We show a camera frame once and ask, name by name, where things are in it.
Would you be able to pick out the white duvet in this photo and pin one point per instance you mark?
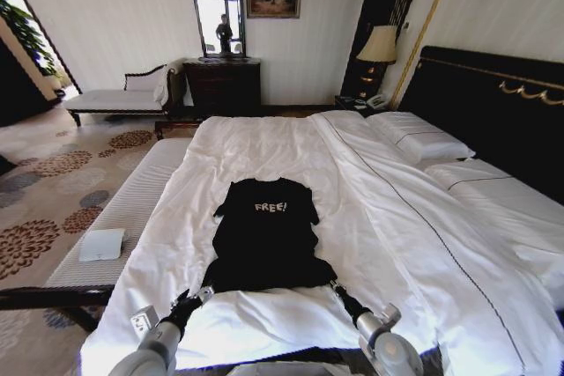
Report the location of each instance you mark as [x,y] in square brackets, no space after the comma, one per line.
[264,147]

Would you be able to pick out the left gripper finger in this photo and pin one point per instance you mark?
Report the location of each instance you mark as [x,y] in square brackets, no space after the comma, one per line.
[180,297]
[206,294]

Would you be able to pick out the table lamp with cream shade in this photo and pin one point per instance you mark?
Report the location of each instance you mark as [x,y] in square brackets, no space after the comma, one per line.
[378,43]

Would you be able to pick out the dark wooden dresser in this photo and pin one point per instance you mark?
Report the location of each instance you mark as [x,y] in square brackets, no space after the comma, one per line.
[222,87]

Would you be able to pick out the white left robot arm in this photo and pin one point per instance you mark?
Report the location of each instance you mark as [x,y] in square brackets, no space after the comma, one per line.
[150,351]

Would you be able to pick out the gold wall trim strip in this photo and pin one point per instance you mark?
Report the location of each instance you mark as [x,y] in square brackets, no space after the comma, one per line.
[429,10]

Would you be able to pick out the white folded cloth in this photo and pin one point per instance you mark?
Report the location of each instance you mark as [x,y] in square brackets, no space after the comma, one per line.
[102,245]

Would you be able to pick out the black T-shirt with FREE print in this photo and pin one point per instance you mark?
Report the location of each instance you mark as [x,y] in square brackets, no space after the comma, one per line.
[264,244]

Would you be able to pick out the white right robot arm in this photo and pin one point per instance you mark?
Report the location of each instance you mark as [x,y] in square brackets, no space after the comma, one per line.
[388,349]

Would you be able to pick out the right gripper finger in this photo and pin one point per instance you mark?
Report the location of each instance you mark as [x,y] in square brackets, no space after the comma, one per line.
[339,289]

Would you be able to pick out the green potted plant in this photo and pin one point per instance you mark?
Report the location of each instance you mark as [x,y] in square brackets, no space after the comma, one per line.
[26,32]

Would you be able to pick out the black headboard with gold trim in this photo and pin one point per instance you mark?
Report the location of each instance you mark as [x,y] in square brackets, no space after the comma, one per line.
[462,98]

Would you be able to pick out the dark framed wall mirror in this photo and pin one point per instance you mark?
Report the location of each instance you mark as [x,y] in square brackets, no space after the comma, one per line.
[238,10]

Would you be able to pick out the white chaise with dark frame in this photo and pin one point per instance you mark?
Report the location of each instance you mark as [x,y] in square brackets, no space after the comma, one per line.
[114,101]

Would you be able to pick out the person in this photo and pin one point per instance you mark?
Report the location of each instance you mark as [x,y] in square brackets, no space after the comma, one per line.
[224,32]

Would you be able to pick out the white pillow with dark piping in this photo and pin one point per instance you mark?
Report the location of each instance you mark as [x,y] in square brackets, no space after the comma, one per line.
[414,134]
[506,204]

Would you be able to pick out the white desk telephone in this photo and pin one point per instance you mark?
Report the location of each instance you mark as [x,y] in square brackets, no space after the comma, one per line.
[378,101]

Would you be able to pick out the white robot front shell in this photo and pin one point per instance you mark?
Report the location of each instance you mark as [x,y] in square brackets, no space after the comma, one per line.
[282,370]

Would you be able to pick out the striped white bed bench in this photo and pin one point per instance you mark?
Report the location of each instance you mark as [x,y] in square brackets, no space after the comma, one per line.
[132,204]

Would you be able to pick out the dark wooden nightstand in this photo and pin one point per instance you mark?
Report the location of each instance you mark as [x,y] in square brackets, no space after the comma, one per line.
[348,105]

